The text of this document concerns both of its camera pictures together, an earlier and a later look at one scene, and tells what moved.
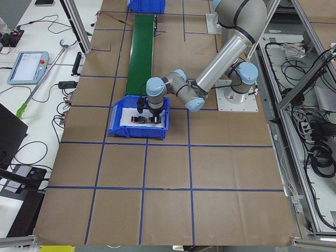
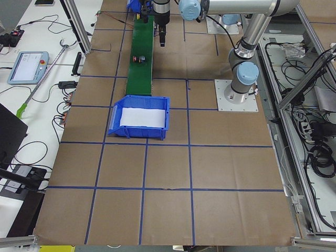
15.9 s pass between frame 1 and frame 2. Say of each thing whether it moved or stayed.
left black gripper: moved
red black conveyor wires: stayed
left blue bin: stayed
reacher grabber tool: stayed
